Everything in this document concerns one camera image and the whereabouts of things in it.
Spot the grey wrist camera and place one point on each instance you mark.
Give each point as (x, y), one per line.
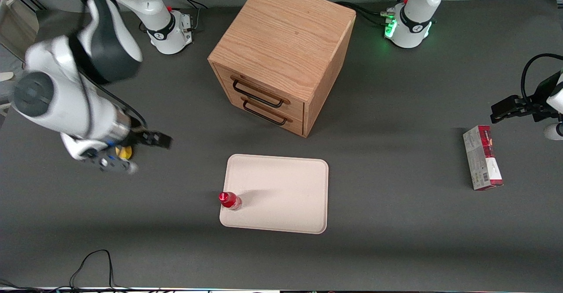
(107, 163)
(553, 131)

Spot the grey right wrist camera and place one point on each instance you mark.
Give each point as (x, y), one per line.
(107, 163)

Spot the red coke bottle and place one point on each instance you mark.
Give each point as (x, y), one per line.
(228, 199)

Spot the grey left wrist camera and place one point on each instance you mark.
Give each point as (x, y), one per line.
(553, 131)

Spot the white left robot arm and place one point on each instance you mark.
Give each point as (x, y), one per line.
(418, 2)

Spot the grey and red carton box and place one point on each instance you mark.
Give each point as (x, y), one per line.
(481, 159)

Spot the yellow lemon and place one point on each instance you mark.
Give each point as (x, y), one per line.
(126, 153)

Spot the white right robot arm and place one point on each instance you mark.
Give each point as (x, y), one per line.
(66, 99)

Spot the wooden drawer cabinet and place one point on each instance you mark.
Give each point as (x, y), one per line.
(281, 42)

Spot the beige rectangular tray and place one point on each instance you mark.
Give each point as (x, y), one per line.
(281, 187)

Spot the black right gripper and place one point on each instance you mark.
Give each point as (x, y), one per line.
(140, 136)

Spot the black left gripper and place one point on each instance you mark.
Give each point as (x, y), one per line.
(539, 103)

